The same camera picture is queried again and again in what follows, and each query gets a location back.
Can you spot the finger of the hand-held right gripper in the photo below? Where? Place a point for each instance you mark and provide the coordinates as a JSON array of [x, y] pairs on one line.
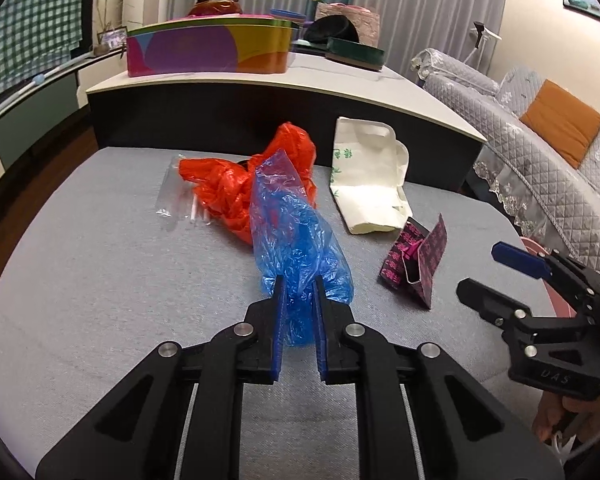
[[490, 302], [522, 259]]

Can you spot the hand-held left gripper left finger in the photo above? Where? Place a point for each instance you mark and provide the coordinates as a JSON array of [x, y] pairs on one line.
[[279, 325]]

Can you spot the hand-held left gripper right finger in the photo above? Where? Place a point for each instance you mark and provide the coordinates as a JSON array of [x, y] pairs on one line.
[[321, 330]]

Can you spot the pink plastic bucket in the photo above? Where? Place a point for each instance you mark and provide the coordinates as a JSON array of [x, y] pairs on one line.
[[560, 305]]

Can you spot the dark pink patterned wrapper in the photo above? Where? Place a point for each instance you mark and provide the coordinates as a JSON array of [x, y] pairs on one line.
[[432, 250]]

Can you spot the blue plastic bag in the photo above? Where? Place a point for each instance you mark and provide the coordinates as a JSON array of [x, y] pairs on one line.
[[300, 240]]

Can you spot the white paper bag green print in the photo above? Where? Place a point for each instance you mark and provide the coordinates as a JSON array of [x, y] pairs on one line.
[[365, 200]]

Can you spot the large red plastic bag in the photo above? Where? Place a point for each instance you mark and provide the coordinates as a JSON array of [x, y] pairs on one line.
[[215, 185]]

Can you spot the clear plastic wrapper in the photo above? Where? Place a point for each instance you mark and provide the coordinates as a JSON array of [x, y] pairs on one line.
[[172, 190]]

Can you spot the person's right hand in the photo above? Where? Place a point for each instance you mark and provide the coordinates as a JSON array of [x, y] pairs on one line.
[[547, 420]]

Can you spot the grey quilted sofa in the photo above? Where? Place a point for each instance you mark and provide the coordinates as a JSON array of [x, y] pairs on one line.
[[530, 160]]

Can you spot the orange cushion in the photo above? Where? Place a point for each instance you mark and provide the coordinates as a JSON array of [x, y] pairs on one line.
[[562, 120]]

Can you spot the white floor lamp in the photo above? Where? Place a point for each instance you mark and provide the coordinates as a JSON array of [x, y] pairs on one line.
[[480, 30]]

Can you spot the white top coffee table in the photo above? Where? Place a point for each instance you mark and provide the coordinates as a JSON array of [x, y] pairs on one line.
[[330, 90]]

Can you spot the dark green round tin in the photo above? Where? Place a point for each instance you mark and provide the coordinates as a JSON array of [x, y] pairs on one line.
[[355, 52]]

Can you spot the light green placemat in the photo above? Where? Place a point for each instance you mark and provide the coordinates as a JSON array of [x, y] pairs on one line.
[[307, 46]]

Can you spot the pink fabric basket bag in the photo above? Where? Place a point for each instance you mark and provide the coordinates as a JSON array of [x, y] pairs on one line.
[[365, 25]]

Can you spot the colourful rectangular box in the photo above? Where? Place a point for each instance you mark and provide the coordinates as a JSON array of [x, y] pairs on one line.
[[190, 50]]

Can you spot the black hat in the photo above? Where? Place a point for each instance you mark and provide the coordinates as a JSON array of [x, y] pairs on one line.
[[330, 30]]

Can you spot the stack of coloured bowls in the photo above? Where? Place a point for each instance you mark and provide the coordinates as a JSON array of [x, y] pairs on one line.
[[285, 14]]

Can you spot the green television cabinet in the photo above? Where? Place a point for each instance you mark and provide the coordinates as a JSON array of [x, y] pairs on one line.
[[35, 120]]

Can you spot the red brown teapot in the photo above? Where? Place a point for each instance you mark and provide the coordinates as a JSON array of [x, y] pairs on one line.
[[212, 7]]

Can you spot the white rod with blue joint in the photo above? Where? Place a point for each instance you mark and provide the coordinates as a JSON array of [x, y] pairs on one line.
[[39, 80]]

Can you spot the bamboo plant in vase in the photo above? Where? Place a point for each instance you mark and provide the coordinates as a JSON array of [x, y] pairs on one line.
[[105, 15]]

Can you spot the black television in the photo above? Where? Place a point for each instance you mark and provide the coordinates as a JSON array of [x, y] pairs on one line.
[[89, 5]]

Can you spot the green checkered cloth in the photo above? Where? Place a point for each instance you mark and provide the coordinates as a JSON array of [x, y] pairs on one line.
[[25, 35]]

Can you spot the small photo frame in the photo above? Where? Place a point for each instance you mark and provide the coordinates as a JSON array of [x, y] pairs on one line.
[[112, 39]]

